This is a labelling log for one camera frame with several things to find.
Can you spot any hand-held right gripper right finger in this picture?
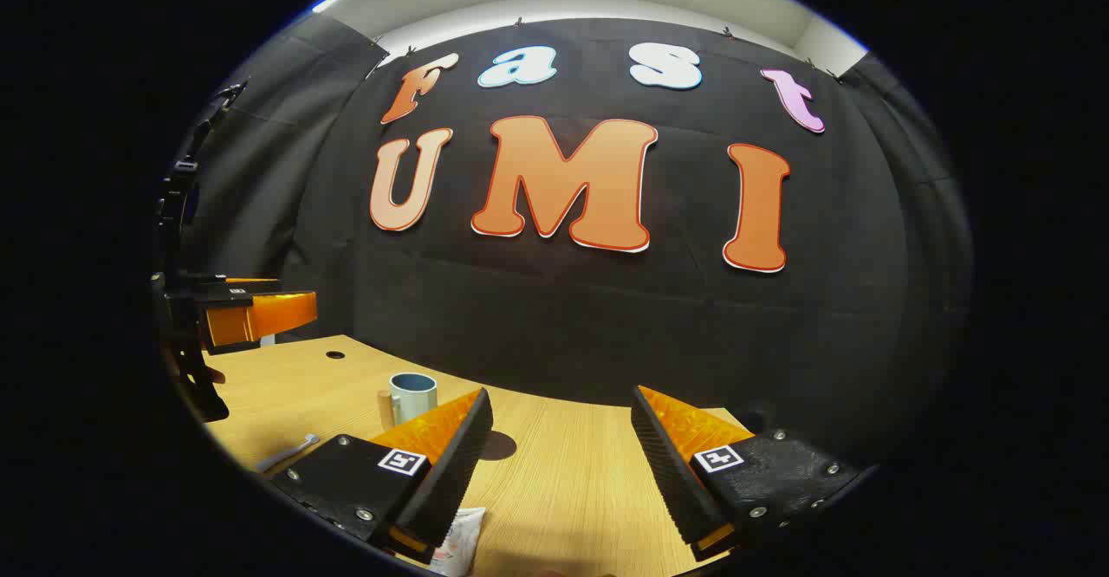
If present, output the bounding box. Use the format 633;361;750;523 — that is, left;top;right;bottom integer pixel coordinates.
630;385;867;562

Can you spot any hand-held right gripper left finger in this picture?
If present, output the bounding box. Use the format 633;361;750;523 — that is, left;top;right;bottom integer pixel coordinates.
264;386;495;565

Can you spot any dark round coaster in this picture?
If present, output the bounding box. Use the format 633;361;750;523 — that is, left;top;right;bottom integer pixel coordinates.
478;430;518;462

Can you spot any pale green cup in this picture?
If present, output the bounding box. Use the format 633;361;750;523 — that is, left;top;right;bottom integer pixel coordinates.
377;372;438;432

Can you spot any white toothpaste tube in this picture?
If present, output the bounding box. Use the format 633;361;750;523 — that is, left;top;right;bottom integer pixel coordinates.
429;508;488;577

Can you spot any white toothbrush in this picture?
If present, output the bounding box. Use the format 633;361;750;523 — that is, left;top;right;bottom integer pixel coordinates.
254;433;321;474

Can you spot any wooden desktop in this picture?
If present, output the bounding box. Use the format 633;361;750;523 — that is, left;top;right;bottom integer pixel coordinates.
199;334;755;577

